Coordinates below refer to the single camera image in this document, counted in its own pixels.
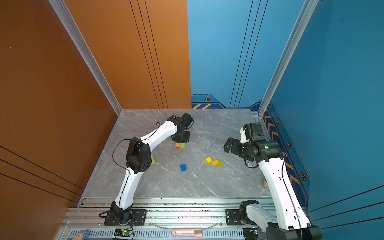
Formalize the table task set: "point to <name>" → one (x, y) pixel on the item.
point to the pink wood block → (177, 144)
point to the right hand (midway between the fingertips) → (230, 148)
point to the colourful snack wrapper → (83, 235)
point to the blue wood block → (183, 167)
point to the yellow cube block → (208, 160)
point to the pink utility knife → (195, 232)
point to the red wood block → (178, 147)
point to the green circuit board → (123, 232)
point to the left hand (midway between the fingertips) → (185, 139)
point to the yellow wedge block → (217, 163)
